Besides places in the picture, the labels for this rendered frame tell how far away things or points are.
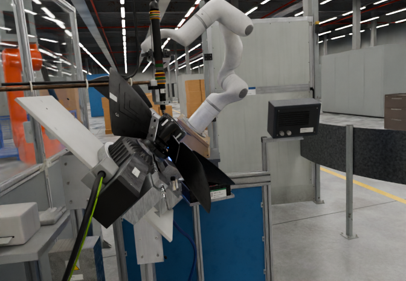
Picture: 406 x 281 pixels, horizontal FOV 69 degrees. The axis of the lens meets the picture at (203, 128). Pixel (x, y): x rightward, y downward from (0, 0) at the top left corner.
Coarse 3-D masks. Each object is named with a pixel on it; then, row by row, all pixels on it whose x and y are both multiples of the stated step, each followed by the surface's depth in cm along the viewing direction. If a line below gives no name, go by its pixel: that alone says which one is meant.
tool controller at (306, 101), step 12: (276, 108) 156; (288, 108) 156; (300, 108) 157; (312, 108) 158; (276, 120) 159; (288, 120) 159; (300, 120) 160; (312, 120) 161; (276, 132) 161; (288, 132) 160; (300, 132) 163; (312, 132) 164
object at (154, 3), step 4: (152, 0) 115; (152, 4) 115; (156, 4) 115; (152, 8) 115; (156, 8) 118; (160, 84) 119; (164, 84) 120; (160, 88) 119; (164, 88) 120; (160, 92) 120; (164, 92) 120; (160, 96) 120; (164, 96) 121; (160, 100) 120; (164, 100) 121; (164, 104) 121; (160, 108) 121; (164, 108) 121
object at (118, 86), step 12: (120, 84) 90; (120, 96) 88; (132, 96) 94; (120, 108) 86; (132, 108) 93; (144, 108) 100; (120, 120) 86; (132, 120) 93; (144, 120) 99; (120, 132) 85; (132, 132) 92; (144, 132) 100
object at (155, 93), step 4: (152, 80) 117; (156, 80) 118; (148, 84) 118; (152, 84) 117; (156, 84) 118; (148, 88) 119; (152, 88) 117; (156, 88) 117; (152, 92) 119; (156, 92) 118; (152, 96) 120; (156, 96) 118; (152, 100) 120; (156, 100) 118; (168, 100) 123; (156, 104) 119; (160, 104) 118
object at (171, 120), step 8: (160, 120) 110; (168, 120) 109; (160, 128) 109; (168, 128) 108; (176, 128) 108; (160, 136) 108; (168, 136) 108; (176, 136) 110; (184, 136) 113; (152, 144) 107; (160, 144) 110; (168, 144) 110; (160, 152) 108
